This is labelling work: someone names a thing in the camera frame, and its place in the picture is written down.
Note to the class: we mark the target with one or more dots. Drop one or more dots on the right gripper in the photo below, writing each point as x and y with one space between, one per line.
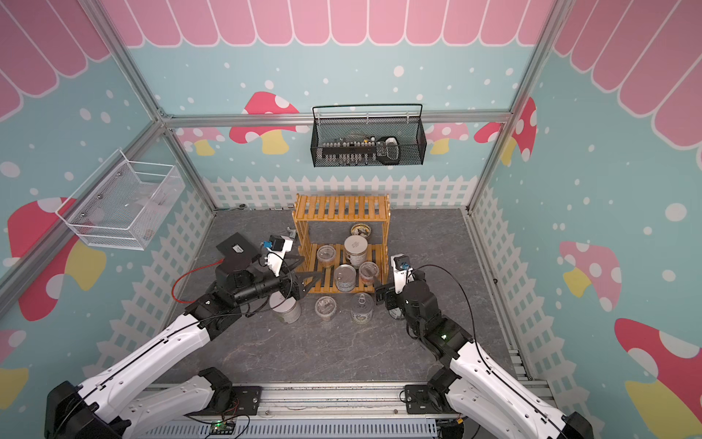
389 301

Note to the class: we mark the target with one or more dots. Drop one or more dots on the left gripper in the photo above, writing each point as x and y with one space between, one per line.
297 290

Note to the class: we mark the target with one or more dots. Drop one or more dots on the tall silver green can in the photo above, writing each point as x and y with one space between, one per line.
396 313

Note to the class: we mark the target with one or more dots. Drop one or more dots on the large white lid can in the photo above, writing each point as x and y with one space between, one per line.
287 309

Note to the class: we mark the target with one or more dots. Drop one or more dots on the clear plastic seed jar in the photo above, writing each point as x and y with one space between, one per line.
326 308

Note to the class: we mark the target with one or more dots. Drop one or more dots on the green label pull-tab can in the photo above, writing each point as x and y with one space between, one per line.
363 307

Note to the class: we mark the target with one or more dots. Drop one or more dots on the short silver can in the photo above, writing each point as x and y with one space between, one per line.
345 278

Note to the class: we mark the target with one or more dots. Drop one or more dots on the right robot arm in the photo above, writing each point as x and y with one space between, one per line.
468 383

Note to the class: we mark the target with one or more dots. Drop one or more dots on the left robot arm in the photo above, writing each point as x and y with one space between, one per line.
107 404

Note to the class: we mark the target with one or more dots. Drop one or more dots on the clear jar back lower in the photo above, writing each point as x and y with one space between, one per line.
326 256

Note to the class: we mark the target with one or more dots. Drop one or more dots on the red seed plastic jar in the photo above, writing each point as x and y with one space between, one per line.
368 273

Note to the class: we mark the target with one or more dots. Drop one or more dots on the wooden two-tier shelf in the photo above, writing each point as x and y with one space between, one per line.
322 220

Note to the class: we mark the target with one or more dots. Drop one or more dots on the white lid can lower shelf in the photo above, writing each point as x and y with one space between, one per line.
355 249

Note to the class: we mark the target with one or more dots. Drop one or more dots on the small green circuit board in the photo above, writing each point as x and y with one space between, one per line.
221 428

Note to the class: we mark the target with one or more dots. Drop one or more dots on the items in black basket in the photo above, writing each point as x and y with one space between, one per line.
369 151

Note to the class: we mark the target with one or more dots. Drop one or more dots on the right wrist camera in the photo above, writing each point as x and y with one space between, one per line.
401 269

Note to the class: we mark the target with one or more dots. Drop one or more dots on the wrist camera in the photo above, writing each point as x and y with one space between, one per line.
401 269
275 249

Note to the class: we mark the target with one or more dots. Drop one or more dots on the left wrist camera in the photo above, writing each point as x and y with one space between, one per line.
275 249

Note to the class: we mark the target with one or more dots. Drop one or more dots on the black network switch box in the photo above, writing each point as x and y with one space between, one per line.
238 252

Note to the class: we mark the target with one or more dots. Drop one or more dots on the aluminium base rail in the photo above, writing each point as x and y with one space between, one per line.
328 410

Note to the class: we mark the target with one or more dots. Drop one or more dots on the black wire mesh basket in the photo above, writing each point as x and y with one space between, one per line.
368 135

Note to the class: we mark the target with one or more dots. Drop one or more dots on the white wire basket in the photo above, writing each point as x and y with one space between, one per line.
123 203

